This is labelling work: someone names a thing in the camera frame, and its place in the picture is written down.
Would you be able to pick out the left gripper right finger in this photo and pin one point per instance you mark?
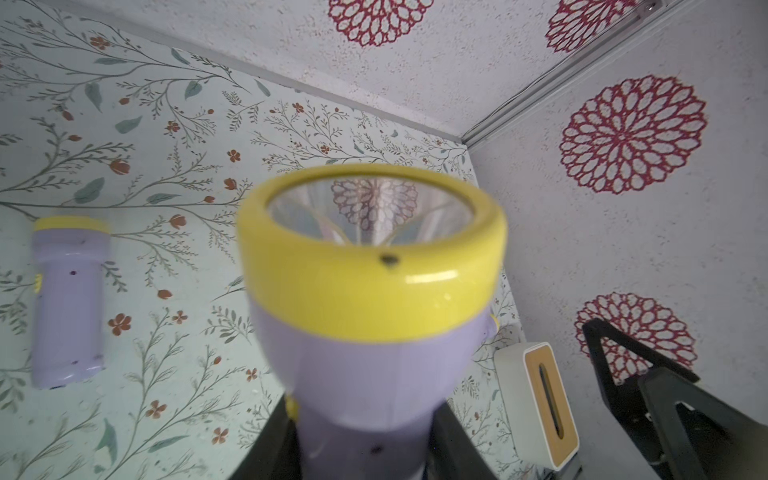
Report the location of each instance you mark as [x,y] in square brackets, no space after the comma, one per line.
[451,453]

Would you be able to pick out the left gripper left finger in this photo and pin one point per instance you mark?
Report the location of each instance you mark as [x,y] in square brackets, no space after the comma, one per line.
[275,454]

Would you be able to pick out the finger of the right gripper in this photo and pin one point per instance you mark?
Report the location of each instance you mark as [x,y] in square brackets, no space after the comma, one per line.
[619,361]
[701,436]

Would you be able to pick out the purple flashlight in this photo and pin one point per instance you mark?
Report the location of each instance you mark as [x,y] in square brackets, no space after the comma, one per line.
[370,289]
[67,345]

